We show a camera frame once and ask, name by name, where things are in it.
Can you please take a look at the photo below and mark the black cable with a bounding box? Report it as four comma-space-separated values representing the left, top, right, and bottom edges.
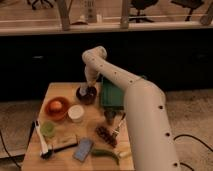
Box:
0, 129, 22, 169
173, 133, 213, 171

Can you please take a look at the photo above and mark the purple bowl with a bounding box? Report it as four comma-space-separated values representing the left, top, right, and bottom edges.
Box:
76, 86, 97, 105

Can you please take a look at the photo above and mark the orange bowl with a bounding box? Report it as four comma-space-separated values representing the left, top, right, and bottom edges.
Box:
45, 97, 69, 121

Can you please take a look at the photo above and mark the egg in orange bowl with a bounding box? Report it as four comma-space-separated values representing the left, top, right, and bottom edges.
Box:
50, 101, 62, 112

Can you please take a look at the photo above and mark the dark brown food piece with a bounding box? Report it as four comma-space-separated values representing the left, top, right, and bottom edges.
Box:
95, 126, 117, 148

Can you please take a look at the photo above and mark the black cable left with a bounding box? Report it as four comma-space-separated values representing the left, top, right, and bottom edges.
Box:
0, 129, 22, 169

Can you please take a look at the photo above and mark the wooden block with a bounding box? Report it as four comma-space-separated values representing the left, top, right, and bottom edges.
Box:
52, 136, 77, 149

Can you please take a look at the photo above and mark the corn cob with husk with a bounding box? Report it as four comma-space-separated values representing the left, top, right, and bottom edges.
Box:
91, 148, 131, 164

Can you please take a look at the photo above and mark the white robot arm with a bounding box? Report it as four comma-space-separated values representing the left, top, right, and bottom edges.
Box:
82, 46, 181, 171

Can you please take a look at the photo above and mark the black cable right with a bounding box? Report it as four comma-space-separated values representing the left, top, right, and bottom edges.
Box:
173, 133, 213, 171

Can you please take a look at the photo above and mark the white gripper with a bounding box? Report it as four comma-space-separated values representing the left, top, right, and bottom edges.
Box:
84, 66, 100, 87

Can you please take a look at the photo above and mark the small green cup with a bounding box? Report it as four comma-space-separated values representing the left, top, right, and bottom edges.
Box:
40, 121, 55, 138

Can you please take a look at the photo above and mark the blue sponge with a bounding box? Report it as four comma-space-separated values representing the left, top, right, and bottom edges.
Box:
73, 137, 94, 162

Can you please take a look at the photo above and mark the grey blue towel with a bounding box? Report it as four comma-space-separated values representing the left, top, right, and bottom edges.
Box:
79, 86, 88, 96

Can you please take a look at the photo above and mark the white round container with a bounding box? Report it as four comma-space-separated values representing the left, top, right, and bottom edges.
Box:
68, 105, 84, 123

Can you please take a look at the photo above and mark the green plastic tray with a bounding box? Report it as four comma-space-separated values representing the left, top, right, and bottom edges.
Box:
100, 77, 124, 109

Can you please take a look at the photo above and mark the black handled spatula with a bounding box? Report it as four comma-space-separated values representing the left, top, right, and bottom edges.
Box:
40, 143, 78, 160

